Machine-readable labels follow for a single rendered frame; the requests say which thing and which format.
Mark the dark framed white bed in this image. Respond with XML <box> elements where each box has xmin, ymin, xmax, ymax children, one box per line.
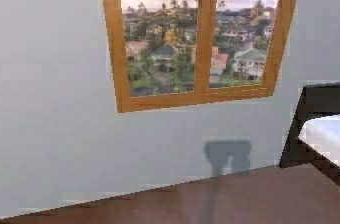
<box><xmin>278</xmin><ymin>80</ymin><xmax>340</xmax><ymax>204</ymax></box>

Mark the wooden framed window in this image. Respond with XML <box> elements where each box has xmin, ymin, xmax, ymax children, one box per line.
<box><xmin>102</xmin><ymin>0</ymin><xmax>298</xmax><ymax>114</ymax></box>

